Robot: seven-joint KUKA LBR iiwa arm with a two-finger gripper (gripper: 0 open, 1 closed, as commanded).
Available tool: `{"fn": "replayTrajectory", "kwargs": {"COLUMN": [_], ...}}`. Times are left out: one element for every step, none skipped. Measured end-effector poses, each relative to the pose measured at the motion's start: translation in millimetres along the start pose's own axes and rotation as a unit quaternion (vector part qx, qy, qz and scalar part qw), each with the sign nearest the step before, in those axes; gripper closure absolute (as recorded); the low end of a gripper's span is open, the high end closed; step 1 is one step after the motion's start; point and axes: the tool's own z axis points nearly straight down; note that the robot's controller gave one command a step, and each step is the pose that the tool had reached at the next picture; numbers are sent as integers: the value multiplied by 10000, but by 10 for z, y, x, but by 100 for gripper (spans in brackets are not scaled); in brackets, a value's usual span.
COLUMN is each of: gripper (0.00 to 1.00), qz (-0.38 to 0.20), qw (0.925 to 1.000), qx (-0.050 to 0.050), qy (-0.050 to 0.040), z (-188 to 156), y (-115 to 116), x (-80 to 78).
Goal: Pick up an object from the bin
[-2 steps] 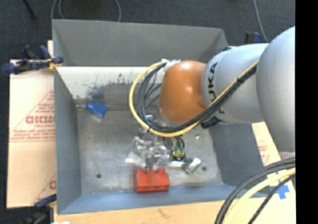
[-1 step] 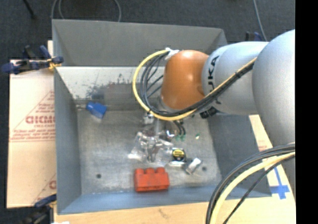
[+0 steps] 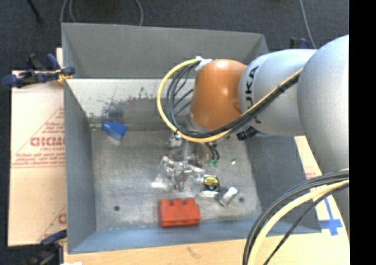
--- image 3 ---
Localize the black cylinder on white bracket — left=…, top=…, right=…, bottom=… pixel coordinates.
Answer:
left=236, top=126, right=259, bottom=142

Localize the clear glass thing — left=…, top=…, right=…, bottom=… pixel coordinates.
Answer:
left=150, top=154, right=206, bottom=192

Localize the small silver metal piece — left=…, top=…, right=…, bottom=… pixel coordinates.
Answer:
left=218, top=186, right=240, bottom=207

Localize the yellow and black tape measure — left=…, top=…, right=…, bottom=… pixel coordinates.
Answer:
left=202, top=175, right=221, bottom=197

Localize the grey metal bin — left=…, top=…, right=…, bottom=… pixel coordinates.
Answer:
left=61, top=22, right=323, bottom=254

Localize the blue toy block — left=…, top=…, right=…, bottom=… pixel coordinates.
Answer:
left=101, top=119, right=127, bottom=142

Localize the red toy brick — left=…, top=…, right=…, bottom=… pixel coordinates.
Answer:
left=157, top=197, right=202, bottom=228

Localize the brown cardboard board red print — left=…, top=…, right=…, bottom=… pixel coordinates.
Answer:
left=7, top=69, right=68, bottom=247

